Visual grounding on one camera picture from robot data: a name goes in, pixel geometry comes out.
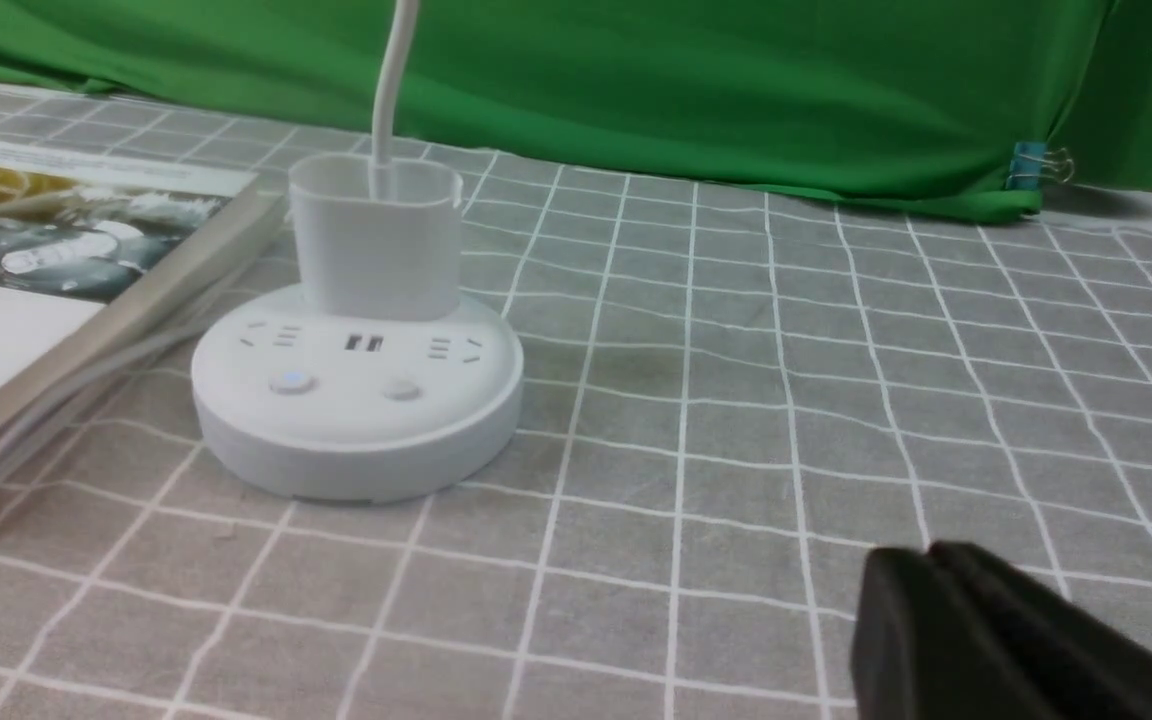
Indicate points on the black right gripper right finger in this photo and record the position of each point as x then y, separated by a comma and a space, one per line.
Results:
1082, 666

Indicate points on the white desk lamp socket base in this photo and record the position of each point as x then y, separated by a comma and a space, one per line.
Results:
375, 378

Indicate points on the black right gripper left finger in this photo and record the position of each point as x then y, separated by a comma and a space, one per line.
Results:
919, 652

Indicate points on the blue binder clip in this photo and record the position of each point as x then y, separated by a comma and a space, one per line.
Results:
1034, 164

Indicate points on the grey checked tablecloth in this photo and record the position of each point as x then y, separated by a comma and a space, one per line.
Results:
729, 398

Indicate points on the top self-driving book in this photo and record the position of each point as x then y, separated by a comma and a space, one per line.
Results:
96, 250

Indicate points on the green backdrop cloth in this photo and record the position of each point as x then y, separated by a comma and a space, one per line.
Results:
917, 106

